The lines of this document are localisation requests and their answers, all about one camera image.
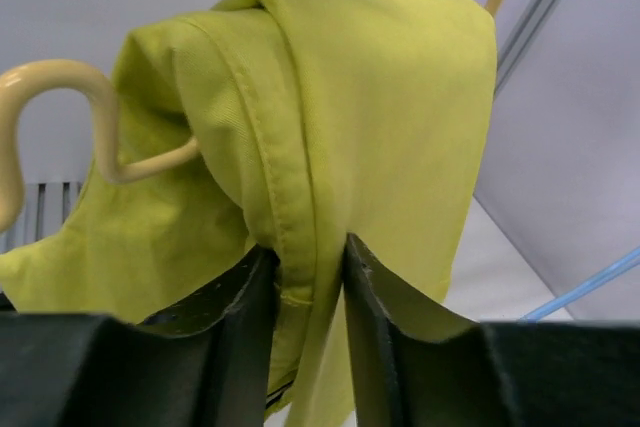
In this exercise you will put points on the slotted cable duct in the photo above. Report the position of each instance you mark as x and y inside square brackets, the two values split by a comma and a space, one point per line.
[47, 206]

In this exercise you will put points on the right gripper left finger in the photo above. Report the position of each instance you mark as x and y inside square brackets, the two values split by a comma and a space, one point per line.
[203, 361]

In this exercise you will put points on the cream plastic hanger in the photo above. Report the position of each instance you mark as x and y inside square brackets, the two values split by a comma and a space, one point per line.
[100, 112]

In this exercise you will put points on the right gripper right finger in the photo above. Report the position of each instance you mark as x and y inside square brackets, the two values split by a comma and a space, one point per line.
[416, 363]

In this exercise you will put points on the light blue wire hanger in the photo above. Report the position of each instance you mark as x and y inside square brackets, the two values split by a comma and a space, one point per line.
[591, 284]

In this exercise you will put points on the yellow-green trousers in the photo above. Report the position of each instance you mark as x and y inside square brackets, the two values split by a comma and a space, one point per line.
[134, 277]

